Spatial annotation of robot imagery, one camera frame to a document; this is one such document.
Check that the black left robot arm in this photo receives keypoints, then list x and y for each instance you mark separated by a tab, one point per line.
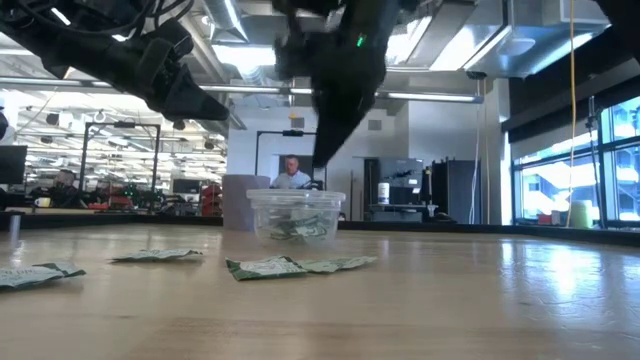
50	30

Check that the light green sweetener packet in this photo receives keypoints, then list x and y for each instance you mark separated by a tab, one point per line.
287	227
345	263

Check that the black computer monitor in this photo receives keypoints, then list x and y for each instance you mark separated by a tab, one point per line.
12	165

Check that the black tripod stand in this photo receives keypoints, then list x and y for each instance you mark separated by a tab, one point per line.
593	165

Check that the long ceiling light fixture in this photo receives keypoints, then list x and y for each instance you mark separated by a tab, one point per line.
430	96

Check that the black rig frame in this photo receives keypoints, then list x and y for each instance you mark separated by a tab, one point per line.
292	133
120	125

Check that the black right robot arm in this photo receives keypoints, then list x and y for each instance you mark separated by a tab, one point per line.
372	20

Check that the white mug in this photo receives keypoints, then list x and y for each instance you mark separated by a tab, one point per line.
42	202

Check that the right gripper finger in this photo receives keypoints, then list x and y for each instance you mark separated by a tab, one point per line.
337	125

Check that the person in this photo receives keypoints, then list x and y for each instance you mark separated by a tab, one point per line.
64	182
291	179

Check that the black aluminium table frame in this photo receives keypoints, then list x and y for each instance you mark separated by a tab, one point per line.
150	219

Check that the white bottle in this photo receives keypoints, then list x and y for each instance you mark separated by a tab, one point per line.
383	194

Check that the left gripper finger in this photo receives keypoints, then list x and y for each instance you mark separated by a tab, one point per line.
190	102

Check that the yellow-green container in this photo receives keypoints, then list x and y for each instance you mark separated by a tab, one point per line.
581	215

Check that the grey cabinet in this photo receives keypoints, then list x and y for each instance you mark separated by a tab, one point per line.
400	167

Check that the clear plastic round container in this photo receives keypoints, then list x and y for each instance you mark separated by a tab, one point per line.
260	200

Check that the black cabinet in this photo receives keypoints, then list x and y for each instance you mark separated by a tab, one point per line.
457	192

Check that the silver ceiling duct hood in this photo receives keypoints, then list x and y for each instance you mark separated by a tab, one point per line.
525	50

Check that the red box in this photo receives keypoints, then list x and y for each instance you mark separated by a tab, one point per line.
544	219

